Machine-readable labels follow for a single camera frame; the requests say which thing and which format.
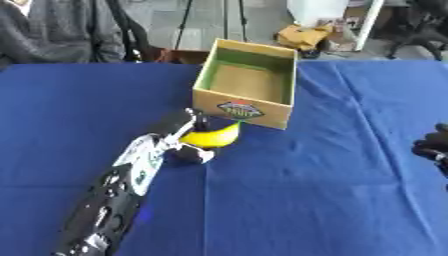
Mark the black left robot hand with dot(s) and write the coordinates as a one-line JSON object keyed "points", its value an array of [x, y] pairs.
{"points": [[175, 122]]}

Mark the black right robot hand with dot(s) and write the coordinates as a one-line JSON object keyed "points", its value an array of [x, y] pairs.
{"points": [[433, 145]]}

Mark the yellow toy banana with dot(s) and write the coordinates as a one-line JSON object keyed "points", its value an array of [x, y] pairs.
{"points": [[213, 136]]}

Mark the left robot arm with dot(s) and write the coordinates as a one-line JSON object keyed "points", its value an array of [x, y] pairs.
{"points": [[114, 196]]}

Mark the tan cardboard box green inside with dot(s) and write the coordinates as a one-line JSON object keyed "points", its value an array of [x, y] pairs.
{"points": [[248, 83]]}

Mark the black tripod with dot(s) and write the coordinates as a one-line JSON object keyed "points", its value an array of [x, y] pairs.
{"points": [[213, 20]]}

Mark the black office chair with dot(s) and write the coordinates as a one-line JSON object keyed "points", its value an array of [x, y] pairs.
{"points": [[417, 30]]}

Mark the person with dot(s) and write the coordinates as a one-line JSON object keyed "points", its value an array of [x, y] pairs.
{"points": [[55, 30]]}

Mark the tan bag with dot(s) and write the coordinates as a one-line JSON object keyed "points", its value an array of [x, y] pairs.
{"points": [[303, 36]]}

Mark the white cabinet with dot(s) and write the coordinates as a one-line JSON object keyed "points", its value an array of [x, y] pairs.
{"points": [[332, 16]]}

